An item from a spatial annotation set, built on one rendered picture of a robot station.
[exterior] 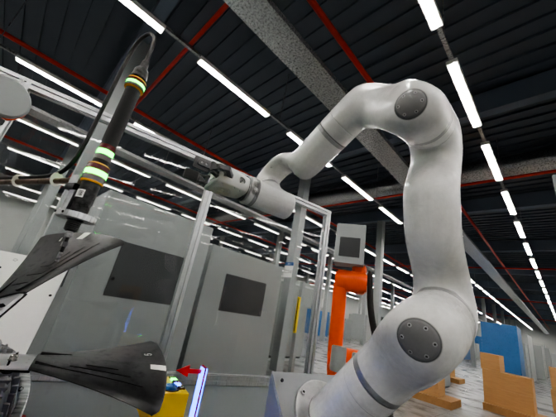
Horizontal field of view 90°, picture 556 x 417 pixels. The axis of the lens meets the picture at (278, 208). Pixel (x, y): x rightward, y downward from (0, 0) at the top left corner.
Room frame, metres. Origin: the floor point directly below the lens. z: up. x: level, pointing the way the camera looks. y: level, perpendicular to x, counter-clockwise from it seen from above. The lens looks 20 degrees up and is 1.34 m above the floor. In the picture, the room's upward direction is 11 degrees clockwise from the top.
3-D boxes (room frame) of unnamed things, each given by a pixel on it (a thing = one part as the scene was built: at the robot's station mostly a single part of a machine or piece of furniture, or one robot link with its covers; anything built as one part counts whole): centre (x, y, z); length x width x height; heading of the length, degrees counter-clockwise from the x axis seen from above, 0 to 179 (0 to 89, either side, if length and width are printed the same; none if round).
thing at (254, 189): (0.74, 0.09, 1.65); 0.09 x 0.03 x 0.08; 30
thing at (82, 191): (0.56, 0.40, 1.64); 0.04 x 0.04 x 0.46
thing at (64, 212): (0.57, 0.41, 1.49); 0.09 x 0.07 x 0.10; 65
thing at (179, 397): (1.00, 0.24, 1.02); 0.16 x 0.10 x 0.11; 30
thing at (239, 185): (0.71, 0.15, 1.65); 0.11 x 0.10 x 0.07; 120
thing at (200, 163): (0.62, 0.19, 1.65); 0.07 x 0.03 x 0.03; 120
